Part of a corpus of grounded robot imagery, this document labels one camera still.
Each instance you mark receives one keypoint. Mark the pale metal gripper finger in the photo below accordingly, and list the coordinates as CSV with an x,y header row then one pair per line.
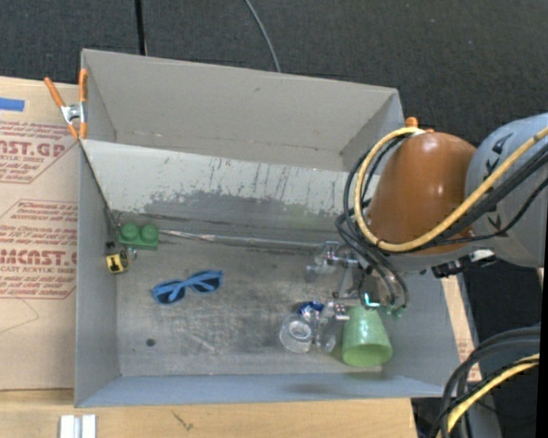
x,y
331,255
341,311

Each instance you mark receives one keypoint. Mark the blue and white crumpled packet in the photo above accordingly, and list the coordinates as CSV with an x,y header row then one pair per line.
x,y
309,307

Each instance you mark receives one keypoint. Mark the pale green cup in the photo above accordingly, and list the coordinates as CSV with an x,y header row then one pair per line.
x,y
366,339

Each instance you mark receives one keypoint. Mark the clear glass cup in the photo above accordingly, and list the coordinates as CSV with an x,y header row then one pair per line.
x,y
296,333

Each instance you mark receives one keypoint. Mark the grey metal bin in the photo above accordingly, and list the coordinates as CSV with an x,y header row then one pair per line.
x,y
239,183

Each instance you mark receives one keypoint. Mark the blue sunglasses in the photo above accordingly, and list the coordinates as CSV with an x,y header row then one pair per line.
x,y
170,291

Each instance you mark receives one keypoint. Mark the green toy brick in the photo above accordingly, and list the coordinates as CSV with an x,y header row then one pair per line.
x,y
138,236

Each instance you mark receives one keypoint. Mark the yellow and black tape measure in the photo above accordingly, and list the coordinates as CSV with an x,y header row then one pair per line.
x,y
116,262

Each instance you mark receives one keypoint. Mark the brown cardboard board red print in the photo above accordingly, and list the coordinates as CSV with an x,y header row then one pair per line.
x,y
26,328

